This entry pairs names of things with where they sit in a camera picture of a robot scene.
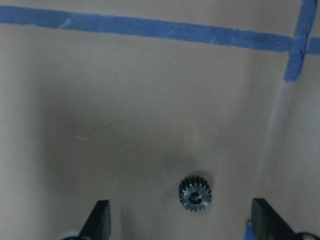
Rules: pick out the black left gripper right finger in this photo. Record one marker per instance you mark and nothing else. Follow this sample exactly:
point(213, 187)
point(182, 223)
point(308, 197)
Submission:
point(267, 224)

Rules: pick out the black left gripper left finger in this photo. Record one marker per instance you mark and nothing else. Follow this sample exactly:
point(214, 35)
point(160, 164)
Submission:
point(98, 224)

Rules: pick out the small black bearing gear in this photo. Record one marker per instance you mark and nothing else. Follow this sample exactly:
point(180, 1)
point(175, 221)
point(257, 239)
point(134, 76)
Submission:
point(194, 193)

